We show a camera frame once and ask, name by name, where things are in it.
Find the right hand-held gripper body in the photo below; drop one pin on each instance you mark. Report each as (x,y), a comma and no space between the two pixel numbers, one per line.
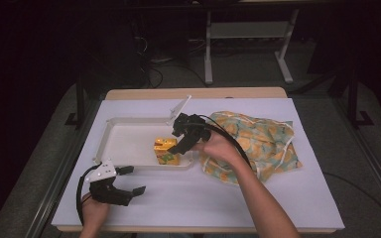
(191,127)

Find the person's left hand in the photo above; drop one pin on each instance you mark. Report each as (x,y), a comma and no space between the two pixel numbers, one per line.
(94,213)

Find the white metal table frame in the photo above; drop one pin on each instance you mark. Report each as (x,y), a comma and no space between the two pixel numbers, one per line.
(244,30)

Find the black metal stand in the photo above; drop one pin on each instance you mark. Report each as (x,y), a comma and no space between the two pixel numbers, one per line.
(80,105)
(354,99)

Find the white plastic tray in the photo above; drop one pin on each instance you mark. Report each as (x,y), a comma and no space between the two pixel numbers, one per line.
(129,145)

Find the orange food item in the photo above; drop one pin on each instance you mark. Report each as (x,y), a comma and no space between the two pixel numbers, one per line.
(165,159)

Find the yellow patterned cloth bag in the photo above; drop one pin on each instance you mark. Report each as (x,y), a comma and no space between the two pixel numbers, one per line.
(261,139)

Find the aluminium rail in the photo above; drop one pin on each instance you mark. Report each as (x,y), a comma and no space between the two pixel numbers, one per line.
(370,158)
(56,185)

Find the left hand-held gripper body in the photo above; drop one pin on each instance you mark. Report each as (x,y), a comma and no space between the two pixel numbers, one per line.
(107,195)

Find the person's right hand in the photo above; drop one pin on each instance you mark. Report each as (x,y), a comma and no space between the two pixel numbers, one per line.
(220,148)

